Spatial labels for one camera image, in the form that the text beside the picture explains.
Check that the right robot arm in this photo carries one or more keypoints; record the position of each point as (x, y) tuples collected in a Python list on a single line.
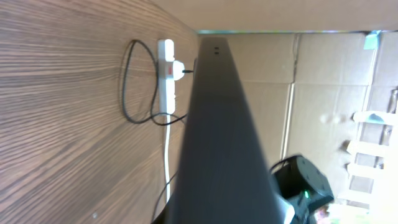
[(303, 189)]

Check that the brown cardboard backdrop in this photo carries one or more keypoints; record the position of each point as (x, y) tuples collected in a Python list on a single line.
[(307, 66)]

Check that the white charger plug adapter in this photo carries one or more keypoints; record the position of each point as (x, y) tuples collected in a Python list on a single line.
[(174, 70)]

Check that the white power strip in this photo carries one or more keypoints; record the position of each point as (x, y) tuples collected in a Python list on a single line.
[(166, 87)]

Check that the blue Galaxy smartphone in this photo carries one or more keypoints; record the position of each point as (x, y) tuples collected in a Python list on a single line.
[(222, 174)]

